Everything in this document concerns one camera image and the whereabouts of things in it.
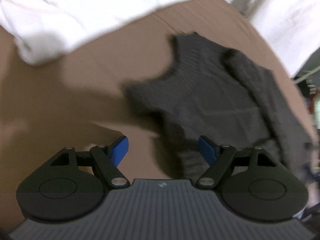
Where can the pile of clothes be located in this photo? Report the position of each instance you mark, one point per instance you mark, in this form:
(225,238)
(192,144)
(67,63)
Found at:
(308,84)

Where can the dark grey knit sweater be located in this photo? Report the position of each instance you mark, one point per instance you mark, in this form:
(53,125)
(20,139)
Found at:
(220,93)

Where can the white duvet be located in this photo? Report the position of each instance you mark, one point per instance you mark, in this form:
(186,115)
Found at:
(46,29)

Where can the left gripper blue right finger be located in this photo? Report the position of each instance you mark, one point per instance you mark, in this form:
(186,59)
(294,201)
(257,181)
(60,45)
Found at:
(222,160)

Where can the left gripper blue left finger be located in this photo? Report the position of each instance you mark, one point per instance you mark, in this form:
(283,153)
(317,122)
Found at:
(104,161)

